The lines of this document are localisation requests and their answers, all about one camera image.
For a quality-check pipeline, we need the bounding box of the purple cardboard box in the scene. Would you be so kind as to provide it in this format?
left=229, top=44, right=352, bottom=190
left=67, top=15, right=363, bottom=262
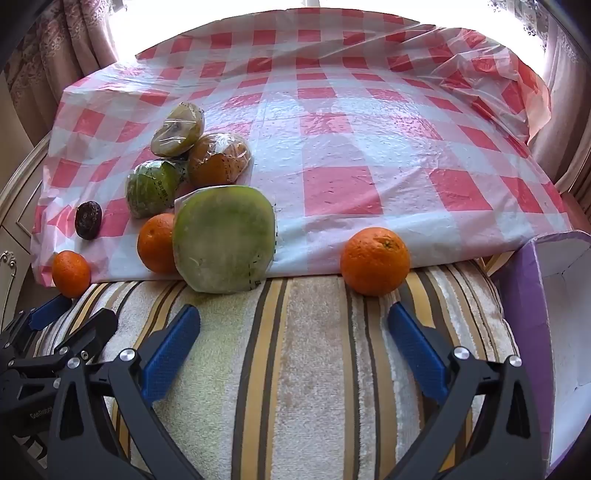
left=492, top=231, right=591, bottom=478

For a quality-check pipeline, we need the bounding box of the beige patterned curtain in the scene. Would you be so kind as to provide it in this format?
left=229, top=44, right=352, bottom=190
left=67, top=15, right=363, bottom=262
left=526, top=9, right=591, bottom=195
left=0, top=0, right=121, bottom=144

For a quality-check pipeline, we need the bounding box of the cream carved cabinet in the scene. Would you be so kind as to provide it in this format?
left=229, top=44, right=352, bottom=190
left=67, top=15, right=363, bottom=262
left=0, top=134, right=51, bottom=333

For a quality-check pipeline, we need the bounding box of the striped beige towel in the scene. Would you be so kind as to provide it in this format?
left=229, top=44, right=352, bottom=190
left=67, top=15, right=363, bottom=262
left=9, top=261, right=522, bottom=480

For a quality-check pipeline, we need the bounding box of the red checked plastic tablecloth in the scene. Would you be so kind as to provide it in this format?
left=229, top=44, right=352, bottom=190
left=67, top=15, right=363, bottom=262
left=30, top=25, right=573, bottom=289

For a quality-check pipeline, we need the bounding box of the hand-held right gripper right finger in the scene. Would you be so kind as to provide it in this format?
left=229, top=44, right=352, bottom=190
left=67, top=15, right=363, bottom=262
left=383, top=302, right=548, bottom=480

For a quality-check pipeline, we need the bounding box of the large orange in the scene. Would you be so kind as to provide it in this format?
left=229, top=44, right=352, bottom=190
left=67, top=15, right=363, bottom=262
left=340, top=227, right=411, bottom=297

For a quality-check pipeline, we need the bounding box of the dark purple passion fruit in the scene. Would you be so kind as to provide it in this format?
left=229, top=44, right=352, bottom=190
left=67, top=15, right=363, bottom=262
left=75, top=202, right=103, bottom=241

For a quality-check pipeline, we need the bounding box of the wrapped green fruit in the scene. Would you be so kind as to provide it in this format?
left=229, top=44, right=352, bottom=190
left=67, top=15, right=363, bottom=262
left=126, top=159, right=185, bottom=219

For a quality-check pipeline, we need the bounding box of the medium orange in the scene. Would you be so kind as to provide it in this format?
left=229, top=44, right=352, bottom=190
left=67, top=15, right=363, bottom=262
left=137, top=213, right=181, bottom=274

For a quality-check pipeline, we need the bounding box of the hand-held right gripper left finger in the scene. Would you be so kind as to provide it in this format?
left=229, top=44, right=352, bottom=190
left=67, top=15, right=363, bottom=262
left=48, top=304, right=204, bottom=480

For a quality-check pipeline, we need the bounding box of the green melon slice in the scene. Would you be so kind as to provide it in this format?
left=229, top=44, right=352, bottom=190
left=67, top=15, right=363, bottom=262
left=172, top=185, right=276, bottom=295

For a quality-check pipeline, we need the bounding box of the small orange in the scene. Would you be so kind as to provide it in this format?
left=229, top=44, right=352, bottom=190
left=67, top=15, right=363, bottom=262
left=52, top=250, right=92, bottom=299

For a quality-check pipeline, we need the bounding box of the wrapped orange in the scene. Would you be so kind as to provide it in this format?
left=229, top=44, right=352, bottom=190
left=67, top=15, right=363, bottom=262
left=187, top=133, right=253, bottom=190

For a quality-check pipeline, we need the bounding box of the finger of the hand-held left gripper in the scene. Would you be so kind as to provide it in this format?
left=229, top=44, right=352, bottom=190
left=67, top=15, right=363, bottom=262
left=0, top=294, right=74, bottom=356
left=7, top=308, right=118, bottom=384

